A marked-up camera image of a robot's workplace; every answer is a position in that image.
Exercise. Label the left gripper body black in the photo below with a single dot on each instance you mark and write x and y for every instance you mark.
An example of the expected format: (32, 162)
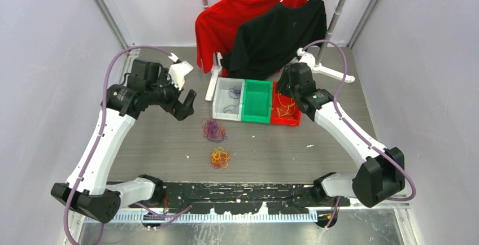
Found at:
(171, 95)

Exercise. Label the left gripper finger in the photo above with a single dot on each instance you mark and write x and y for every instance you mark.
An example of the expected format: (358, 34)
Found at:
(180, 112)
(189, 100)

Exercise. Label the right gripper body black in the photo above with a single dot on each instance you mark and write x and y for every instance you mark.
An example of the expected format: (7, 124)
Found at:
(284, 86)

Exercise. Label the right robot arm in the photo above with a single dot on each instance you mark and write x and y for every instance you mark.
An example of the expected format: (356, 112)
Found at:
(380, 172)

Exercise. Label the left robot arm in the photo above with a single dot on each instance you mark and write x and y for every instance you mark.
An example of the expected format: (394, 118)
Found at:
(86, 190)

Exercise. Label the white clothes rack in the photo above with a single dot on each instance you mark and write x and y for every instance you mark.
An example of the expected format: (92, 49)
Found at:
(318, 68)

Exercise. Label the red plastic bin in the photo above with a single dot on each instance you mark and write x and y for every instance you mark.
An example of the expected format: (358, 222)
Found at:
(284, 110)

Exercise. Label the white plastic bin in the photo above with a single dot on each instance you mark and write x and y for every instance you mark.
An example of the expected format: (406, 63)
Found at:
(228, 96)

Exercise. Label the black t-shirt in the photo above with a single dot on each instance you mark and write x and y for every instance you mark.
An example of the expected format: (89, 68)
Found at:
(265, 44)

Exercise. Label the green plastic bin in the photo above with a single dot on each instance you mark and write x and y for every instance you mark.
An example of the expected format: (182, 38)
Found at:
(257, 101)

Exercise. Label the red t-shirt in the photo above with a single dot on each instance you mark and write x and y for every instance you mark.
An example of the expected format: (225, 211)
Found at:
(216, 27)

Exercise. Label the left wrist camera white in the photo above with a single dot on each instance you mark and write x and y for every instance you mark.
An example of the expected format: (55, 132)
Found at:
(179, 71)

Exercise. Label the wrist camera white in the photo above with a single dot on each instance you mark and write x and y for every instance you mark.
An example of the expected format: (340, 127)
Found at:
(179, 71)
(305, 57)

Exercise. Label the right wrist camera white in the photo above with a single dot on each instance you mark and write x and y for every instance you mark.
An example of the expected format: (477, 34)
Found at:
(305, 57)

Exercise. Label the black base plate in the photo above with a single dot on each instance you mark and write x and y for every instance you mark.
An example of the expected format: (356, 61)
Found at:
(239, 198)

